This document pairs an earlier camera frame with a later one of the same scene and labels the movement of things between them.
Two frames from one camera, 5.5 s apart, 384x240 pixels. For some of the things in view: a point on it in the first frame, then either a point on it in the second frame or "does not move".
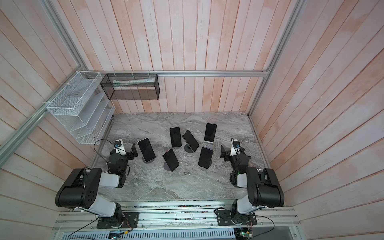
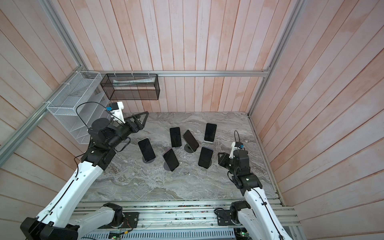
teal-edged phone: [190, 140] does not move
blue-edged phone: [205, 157] does not move
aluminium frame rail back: [242, 72] does not move
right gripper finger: [222, 150] -> [223, 159]
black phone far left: [146, 150] does not move
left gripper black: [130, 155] -> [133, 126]
